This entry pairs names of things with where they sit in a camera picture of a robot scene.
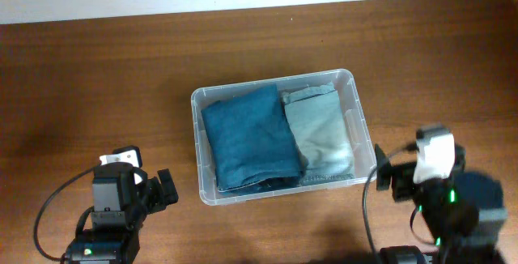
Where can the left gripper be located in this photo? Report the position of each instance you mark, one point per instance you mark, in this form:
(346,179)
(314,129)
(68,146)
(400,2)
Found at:
(164,188)

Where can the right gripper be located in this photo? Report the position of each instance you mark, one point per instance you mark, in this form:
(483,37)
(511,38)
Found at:
(400,173)

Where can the light grey jeans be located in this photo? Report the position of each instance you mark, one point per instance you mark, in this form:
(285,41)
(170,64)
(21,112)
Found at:
(315,117)

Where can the dark blue jeans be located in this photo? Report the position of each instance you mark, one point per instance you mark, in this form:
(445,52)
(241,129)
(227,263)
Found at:
(251,143)

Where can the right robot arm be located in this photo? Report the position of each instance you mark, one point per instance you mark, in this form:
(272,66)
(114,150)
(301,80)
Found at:
(464,213)

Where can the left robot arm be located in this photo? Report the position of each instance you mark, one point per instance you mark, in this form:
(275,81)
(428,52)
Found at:
(108,232)

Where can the clear plastic storage bin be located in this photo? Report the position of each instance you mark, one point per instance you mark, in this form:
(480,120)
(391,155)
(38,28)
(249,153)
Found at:
(352,114)

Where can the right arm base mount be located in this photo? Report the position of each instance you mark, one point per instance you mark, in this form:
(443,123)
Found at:
(404,255)

